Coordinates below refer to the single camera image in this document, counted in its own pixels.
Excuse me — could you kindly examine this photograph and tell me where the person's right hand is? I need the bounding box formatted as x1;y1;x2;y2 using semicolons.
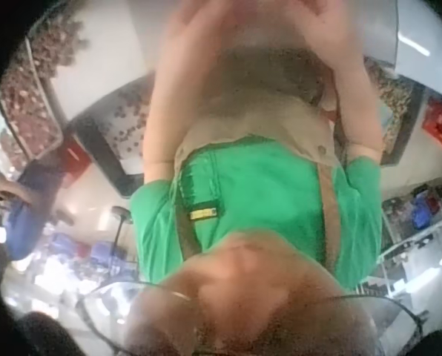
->
287;0;361;70

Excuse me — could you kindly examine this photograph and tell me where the person's left hand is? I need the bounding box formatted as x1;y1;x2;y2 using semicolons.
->
164;0;251;66

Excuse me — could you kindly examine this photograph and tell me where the grey plastic sheet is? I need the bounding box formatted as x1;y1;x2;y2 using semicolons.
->
389;0;442;70

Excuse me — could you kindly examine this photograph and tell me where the black tray with scattered nuts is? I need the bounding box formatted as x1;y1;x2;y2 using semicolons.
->
71;79;156;197

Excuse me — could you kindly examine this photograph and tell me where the black tray of pale nuts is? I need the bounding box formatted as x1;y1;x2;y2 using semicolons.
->
361;55;426;166

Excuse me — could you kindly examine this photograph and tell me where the heap of brown nuts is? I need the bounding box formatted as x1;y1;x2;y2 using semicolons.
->
24;13;87;81

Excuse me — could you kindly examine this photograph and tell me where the red plastic crate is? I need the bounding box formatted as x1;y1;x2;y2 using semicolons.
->
57;143;93;176
420;107;442;154

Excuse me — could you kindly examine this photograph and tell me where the metal tray of reddish-brown nuts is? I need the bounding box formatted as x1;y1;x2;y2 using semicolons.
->
0;55;63;156

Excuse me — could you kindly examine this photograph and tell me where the black stand with round top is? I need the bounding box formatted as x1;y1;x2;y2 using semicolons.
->
108;205;134;263

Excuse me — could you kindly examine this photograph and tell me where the shelf with mixed goods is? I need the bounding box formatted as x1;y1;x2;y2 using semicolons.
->
380;184;442;257

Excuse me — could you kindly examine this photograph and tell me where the stall with blue and red goods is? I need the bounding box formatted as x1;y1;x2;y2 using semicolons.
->
31;231;139;297

